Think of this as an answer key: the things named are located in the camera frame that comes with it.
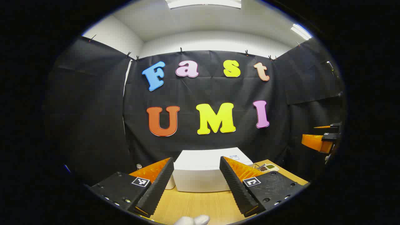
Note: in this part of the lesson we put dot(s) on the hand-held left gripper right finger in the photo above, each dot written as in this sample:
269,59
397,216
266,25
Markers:
236,187

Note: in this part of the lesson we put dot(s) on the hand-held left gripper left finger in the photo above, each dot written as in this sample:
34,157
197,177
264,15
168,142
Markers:
159,187

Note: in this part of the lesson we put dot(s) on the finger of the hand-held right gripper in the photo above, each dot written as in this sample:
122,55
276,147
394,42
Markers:
315,142
336,126

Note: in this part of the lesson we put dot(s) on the white microwave oven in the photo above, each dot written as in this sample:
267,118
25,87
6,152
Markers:
200,175

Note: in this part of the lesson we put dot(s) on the white toaster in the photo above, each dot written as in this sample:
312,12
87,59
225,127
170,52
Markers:
170,184

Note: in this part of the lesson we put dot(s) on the clear glass container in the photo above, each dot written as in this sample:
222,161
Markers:
256,165

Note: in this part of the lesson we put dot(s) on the divided dish of beans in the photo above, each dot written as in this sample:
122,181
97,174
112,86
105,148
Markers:
269,167

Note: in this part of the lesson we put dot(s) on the long ceiling light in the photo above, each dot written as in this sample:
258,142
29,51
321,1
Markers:
203,3
300,31

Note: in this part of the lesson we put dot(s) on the black backdrop cloth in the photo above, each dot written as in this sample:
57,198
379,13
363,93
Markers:
203,90

